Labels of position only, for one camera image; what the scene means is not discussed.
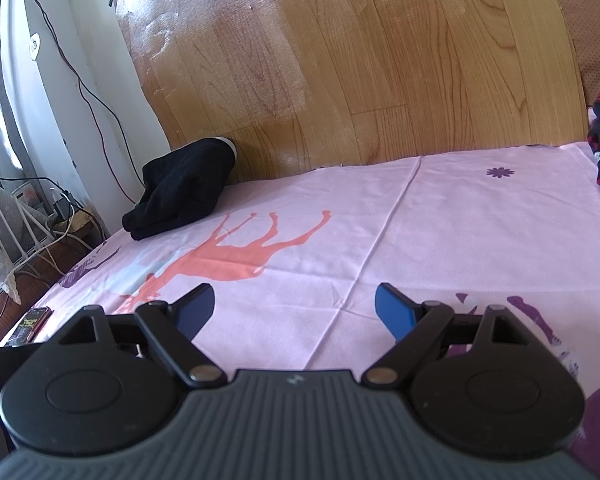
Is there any pink printed bedsheet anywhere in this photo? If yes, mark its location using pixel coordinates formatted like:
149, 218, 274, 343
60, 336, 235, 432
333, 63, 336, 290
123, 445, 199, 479
0, 140, 600, 480

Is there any grey curtain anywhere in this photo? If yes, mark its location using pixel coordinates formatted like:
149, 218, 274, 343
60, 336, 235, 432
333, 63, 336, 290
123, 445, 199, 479
0, 0, 37, 183

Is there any green and navy knit sweater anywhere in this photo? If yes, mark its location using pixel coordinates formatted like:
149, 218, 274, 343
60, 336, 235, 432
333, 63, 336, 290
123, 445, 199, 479
122, 137, 239, 242

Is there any small dark phone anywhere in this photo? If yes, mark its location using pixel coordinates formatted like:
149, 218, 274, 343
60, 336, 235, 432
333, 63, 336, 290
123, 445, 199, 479
9, 307, 52, 347

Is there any power strip with plugs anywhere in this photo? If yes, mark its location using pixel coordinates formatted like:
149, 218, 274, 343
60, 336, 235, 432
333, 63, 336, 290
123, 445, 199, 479
44, 186, 92, 228

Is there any wooden headboard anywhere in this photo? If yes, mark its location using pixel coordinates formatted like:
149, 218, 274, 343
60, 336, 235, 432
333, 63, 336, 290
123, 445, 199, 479
111, 0, 590, 192

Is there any white wire rack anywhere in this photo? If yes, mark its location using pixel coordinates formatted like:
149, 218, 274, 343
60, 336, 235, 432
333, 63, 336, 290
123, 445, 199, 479
0, 199, 61, 283

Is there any black wall cable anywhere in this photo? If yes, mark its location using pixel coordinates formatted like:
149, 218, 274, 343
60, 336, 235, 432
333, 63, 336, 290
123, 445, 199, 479
20, 0, 143, 191

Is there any brown dotted cushion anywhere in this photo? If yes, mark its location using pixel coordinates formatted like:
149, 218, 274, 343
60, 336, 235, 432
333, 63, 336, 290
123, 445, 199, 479
551, 0, 600, 107

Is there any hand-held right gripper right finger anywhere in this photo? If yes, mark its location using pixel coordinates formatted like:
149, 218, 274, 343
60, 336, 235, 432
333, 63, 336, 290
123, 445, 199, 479
361, 282, 527, 390

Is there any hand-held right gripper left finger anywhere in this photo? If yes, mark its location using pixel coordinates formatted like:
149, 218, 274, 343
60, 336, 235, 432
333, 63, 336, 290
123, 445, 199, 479
56, 283, 227, 390

